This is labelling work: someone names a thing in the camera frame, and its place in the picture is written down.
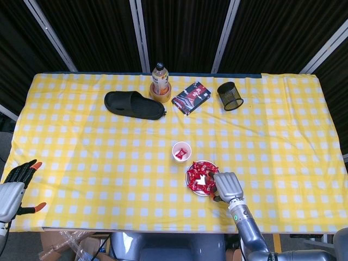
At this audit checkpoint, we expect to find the brown cardboard box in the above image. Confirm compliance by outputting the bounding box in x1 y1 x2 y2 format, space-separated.
38 231 111 261

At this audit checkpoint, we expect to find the black mesh pen holder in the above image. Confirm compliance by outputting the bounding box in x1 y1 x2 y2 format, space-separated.
216 82 244 111

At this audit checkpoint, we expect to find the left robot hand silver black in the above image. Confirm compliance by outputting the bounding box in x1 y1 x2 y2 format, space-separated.
0 159 47 223

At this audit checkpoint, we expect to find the aluminium frame post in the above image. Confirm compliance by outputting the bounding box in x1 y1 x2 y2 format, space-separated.
0 104 19 122
300 26 348 74
23 0 79 72
211 0 241 73
129 0 151 73

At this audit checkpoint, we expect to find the black floor cable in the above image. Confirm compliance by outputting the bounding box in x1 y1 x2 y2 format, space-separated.
92 234 112 259

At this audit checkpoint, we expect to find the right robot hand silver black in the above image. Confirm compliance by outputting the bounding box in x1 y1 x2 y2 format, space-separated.
208 171 244 203

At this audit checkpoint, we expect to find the black rubber slipper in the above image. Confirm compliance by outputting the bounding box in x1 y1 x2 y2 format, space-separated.
104 90 166 121

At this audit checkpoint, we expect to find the black corrugated partition panel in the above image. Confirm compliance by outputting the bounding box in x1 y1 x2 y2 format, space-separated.
35 0 145 73
141 0 232 73
219 0 348 74
0 0 69 109
312 46 348 161

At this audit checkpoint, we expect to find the yellow white checkered tablecloth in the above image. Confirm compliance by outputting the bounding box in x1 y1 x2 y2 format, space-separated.
1 72 345 234

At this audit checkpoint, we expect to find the round metal plate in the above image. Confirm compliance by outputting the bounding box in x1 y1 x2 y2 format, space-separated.
185 160 222 196

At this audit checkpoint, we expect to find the white paper cup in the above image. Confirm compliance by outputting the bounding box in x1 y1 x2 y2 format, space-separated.
172 141 192 163

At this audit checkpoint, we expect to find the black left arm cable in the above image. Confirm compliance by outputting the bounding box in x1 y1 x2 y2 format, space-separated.
0 222 11 258

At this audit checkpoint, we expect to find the clear plastic wrap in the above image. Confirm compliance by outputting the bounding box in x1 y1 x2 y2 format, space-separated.
53 231 95 261

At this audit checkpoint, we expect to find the brown packing tape roll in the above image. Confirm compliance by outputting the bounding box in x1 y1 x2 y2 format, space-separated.
149 82 173 103

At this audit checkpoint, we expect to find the black red snack packet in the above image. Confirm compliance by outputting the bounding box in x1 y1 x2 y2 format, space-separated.
171 81 212 117

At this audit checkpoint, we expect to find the orange drink plastic bottle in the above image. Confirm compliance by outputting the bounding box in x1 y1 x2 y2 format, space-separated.
151 61 170 96

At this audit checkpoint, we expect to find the grey robot torso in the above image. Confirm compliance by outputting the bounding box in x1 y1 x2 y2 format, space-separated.
109 232 226 261

